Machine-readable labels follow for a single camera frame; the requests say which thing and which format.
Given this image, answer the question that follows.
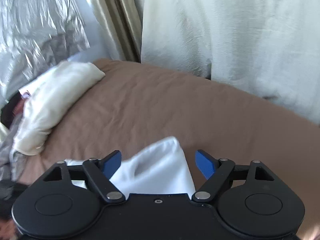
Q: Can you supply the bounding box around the dark clutter beside bed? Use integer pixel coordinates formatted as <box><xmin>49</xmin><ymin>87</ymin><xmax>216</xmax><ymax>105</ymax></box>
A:
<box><xmin>1</xmin><ymin>91</ymin><xmax>26</xmax><ymax>129</ymax></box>

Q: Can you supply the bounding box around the silver plastic sheet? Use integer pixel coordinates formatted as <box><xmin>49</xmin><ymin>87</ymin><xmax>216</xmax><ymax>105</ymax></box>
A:
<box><xmin>0</xmin><ymin>0</ymin><xmax>91</xmax><ymax>181</ymax></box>

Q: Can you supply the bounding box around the brown bed sheet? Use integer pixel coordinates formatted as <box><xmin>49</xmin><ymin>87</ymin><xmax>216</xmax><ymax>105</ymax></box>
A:
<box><xmin>20</xmin><ymin>59</ymin><xmax>319</xmax><ymax>239</ymax></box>

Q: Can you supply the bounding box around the cream pillow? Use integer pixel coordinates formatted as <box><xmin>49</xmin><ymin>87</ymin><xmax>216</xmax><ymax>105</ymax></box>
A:
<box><xmin>12</xmin><ymin>61</ymin><xmax>105</xmax><ymax>155</ymax></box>

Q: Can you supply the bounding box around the white garment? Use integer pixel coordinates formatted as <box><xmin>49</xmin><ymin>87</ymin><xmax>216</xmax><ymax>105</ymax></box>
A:
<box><xmin>63</xmin><ymin>135</ymin><xmax>197</xmax><ymax>197</ymax></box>

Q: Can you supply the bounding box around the beige curtain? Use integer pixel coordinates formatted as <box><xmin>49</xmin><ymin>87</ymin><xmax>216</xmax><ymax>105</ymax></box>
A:
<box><xmin>91</xmin><ymin>0</ymin><xmax>142</xmax><ymax>62</ymax></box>

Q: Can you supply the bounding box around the cream fleece blanket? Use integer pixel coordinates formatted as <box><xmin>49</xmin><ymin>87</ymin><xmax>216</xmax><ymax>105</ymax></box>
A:
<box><xmin>141</xmin><ymin>0</ymin><xmax>319</xmax><ymax>124</ymax></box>

